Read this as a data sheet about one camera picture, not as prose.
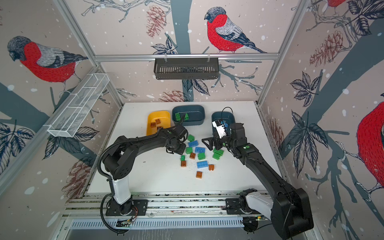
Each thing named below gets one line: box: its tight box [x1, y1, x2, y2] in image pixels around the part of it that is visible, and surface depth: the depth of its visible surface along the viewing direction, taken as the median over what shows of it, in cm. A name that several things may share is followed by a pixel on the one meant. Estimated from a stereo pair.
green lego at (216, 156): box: [212, 152, 221, 161], surface depth 94 cm
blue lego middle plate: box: [195, 146, 206, 153], surface depth 94 cm
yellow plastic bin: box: [146, 110, 171, 136], surface depth 111 cm
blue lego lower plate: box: [196, 160, 209, 169], surface depth 89 cm
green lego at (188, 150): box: [185, 147, 193, 154], surface depth 94 cm
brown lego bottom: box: [196, 171, 203, 179], surface depth 85 cm
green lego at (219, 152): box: [213, 147, 225, 157], surface depth 94 cm
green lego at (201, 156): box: [197, 152, 206, 160], surface depth 92 cm
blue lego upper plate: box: [188, 140, 199, 148], surface depth 97 cm
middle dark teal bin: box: [172, 104, 206, 126], surface depth 113 cm
